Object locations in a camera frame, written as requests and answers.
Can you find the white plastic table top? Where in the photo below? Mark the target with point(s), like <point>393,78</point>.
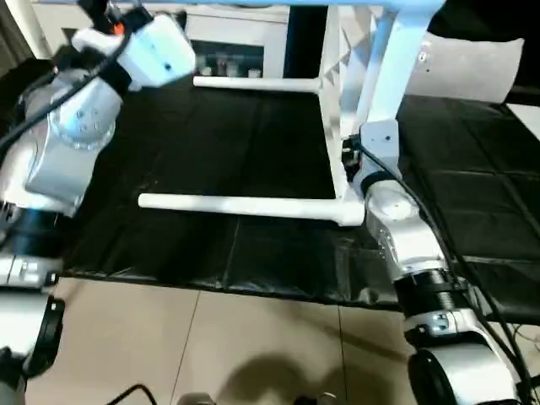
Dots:
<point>333,126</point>

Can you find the grey pleated curtain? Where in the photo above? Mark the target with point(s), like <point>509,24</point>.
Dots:
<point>14,29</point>

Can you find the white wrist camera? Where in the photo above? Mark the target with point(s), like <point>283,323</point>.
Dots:
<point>156,50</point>
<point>379,139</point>

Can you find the white flat board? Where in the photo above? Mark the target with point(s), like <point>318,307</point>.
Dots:
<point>525,120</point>

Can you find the white glass-door cabinet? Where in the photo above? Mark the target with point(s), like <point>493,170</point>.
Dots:
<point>236,29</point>

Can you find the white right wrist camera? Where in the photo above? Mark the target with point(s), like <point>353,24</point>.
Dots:
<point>379,139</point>

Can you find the black work mat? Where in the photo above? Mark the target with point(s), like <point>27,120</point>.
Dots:
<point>211,147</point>

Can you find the grey cushion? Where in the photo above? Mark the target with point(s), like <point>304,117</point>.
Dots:
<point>464,71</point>

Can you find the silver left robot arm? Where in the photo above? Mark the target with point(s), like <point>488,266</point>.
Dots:
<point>63,147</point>

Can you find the black furniture with yellow label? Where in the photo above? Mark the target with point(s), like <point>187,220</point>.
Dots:
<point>304,42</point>

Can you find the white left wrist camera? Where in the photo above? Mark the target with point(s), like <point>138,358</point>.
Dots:
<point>156,50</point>

